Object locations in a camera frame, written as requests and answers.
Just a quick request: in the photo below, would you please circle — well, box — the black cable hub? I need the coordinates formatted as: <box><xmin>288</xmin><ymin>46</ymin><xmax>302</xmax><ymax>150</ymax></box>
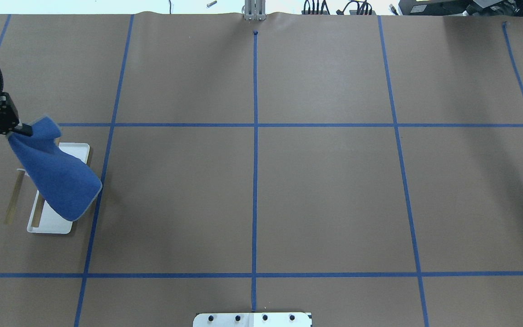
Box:
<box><xmin>300</xmin><ymin>0</ymin><xmax>376</xmax><ymax>16</ymax></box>

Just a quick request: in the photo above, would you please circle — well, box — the black monitor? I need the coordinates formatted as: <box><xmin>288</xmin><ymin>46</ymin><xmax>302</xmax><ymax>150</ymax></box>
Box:
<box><xmin>398</xmin><ymin>0</ymin><xmax>523</xmax><ymax>17</ymax></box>

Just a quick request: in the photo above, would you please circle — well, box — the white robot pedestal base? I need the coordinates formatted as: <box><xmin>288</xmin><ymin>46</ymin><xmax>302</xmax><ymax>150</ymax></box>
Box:
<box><xmin>192</xmin><ymin>312</ymin><xmax>313</xmax><ymax>327</ymax></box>

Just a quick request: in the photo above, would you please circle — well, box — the blue towel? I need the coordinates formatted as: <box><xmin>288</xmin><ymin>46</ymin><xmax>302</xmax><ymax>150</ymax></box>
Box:
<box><xmin>6</xmin><ymin>116</ymin><xmax>103</xmax><ymax>222</ymax></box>

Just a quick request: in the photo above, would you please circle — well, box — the white towel rack with wooden bars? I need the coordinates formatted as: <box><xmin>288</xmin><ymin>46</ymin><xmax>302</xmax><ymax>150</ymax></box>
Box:
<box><xmin>4</xmin><ymin>142</ymin><xmax>91</xmax><ymax>235</ymax></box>

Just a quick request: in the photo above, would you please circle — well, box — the aluminium frame post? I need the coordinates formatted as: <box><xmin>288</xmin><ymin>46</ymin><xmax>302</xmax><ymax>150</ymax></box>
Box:
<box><xmin>242</xmin><ymin>0</ymin><xmax>267</xmax><ymax>21</ymax></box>

